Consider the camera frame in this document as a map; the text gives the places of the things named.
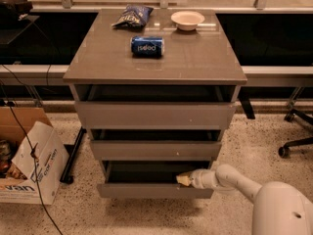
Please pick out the white bowl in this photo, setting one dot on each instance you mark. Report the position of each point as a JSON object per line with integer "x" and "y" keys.
{"x": 187, "y": 20}

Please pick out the blue pepsi can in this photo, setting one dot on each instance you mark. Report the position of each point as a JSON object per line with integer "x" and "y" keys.
{"x": 147, "y": 46}

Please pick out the cardboard box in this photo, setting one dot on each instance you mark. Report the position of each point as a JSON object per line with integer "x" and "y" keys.
{"x": 39, "y": 156}

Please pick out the black table leg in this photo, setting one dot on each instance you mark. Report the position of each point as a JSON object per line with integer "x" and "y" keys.
{"x": 246, "y": 104}
{"x": 72, "y": 150}

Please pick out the black bag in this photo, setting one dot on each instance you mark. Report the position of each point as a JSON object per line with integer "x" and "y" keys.
{"x": 13, "y": 10}

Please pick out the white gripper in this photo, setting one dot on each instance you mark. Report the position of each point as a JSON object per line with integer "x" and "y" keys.
{"x": 198, "y": 179}

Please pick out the grey bottom drawer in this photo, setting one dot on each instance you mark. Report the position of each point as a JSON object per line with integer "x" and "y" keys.
{"x": 150, "y": 180}

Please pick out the black table leg left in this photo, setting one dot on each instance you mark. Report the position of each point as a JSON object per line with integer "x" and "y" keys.
{"x": 72, "y": 150}

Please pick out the blue chip bag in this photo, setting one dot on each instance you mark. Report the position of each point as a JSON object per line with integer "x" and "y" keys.
{"x": 134, "y": 16}

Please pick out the black table leg right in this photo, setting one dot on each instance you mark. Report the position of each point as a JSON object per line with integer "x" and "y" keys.
{"x": 246, "y": 104}

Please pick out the grey middle drawer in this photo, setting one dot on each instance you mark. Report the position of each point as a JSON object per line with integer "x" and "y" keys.
{"x": 155, "y": 150}

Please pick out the grey top drawer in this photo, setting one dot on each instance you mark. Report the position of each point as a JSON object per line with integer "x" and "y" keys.
{"x": 100, "y": 115}

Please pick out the grey drawer cabinet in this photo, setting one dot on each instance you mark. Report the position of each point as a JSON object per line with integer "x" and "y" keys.
{"x": 197, "y": 67}

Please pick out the grey drawer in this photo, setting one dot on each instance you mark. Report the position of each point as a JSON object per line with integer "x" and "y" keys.
{"x": 150, "y": 180}
{"x": 155, "y": 150}
{"x": 100, "y": 115}

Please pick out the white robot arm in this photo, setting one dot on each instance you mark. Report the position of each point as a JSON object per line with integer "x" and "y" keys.
{"x": 278, "y": 208}

